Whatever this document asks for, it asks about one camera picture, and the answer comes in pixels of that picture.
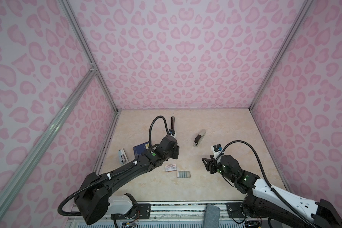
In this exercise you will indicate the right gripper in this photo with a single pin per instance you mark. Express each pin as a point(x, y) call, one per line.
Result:
point(209, 165)

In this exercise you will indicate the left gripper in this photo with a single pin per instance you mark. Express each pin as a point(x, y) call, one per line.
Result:
point(175, 150)

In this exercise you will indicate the staple tray with staples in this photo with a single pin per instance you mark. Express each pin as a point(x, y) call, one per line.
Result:
point(183, 174)

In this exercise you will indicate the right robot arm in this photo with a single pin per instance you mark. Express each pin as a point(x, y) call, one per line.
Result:
point(265, 200)

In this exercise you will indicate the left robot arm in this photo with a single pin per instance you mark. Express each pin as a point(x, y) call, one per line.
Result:
point(92, 201)

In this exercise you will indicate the small white stapler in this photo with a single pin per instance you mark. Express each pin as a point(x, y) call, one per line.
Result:
point(122, 157)

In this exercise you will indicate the blue book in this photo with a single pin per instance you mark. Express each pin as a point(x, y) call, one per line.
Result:
point(139, 149)

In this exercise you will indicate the grey foam block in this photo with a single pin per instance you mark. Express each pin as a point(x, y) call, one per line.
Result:
point(211, 216)

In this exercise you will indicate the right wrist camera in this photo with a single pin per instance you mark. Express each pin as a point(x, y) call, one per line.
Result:
point(217, 150)

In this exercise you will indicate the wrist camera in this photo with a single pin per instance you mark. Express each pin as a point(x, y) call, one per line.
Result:
point(217, 150)
point(172, 132)

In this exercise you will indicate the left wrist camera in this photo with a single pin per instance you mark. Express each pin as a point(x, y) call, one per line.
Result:
point(172, 132)

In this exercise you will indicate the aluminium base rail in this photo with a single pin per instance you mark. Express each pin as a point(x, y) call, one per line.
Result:
point(190, 214)

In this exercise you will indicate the left aluminium frame beam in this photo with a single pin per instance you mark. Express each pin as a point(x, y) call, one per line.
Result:
point(19, 178)

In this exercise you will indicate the aluminium corner frame post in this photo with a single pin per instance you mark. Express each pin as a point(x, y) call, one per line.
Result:
point(295, 27)

